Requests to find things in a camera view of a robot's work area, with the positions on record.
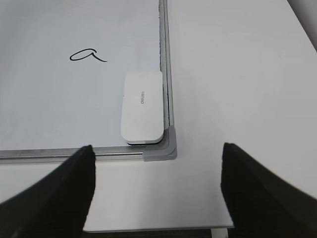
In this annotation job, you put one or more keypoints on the white board eraser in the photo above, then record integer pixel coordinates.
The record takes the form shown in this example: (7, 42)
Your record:
(142, 117)

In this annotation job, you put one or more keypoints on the white board with aluminium frame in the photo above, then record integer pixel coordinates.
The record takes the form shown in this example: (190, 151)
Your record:
(63, 64)

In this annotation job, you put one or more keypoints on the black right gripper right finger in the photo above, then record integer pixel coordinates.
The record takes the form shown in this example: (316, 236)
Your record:
(260, 203)

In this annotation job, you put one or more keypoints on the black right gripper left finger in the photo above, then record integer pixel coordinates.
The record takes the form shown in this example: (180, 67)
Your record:
(56, 206)

